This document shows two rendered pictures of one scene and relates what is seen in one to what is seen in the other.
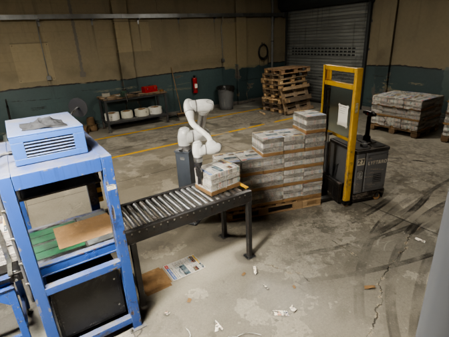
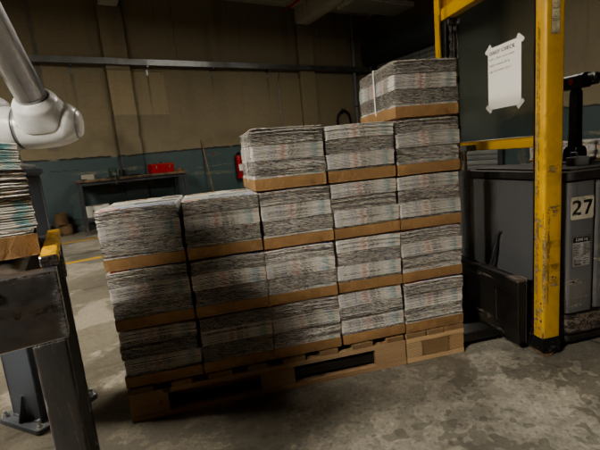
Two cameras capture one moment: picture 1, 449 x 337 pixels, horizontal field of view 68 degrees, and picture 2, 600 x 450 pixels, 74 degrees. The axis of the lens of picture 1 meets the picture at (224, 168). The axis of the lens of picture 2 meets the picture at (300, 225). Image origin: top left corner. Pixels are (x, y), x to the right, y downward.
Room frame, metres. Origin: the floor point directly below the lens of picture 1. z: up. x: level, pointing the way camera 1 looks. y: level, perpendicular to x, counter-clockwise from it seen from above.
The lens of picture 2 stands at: (2.41, -0.71, 0.95)
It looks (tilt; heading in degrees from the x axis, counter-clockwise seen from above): 10 degrees down; 3
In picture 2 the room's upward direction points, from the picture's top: 5 degrees counter-clockwise
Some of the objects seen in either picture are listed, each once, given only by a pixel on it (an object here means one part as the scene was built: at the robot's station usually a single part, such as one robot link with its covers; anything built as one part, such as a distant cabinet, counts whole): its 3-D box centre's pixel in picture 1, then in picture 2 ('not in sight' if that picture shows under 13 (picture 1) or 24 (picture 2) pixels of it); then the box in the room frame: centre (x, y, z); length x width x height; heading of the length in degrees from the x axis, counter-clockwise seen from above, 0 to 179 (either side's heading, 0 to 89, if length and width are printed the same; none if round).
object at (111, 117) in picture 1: (133, 106); (135, 195); (9.47, 2.49, 0.55); 1.80 x 0.70 x 1.09; 122
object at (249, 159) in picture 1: (258, 182); (262, 283); (4.11, -0.45, 0.42); 1.17 x 0.39 x 0.83; 105
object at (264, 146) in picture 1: (266, 143); (279, 160); (4.14, -0.57, 0.95); 0.38 x 0.29 x 0.23; 16
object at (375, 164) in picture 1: (355, 167); (552, 240); (4.49, -1.93, 0.40); 0.69 x 0.55 x 0.80; 15
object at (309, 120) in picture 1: (307, 158); (409, 212); (4.29, -1.15, 0.65); 0.39 x 0.30 x 1.29; 15
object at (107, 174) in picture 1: (122, 249); not in sight; (2.17, 0.82, 0.77); 0.09 x 0.09 x 1.55; 32
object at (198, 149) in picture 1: (198, 148); not in sight; (3.07, 0.24, 1.27); 0.13 x 0.11 x 0.16; 103
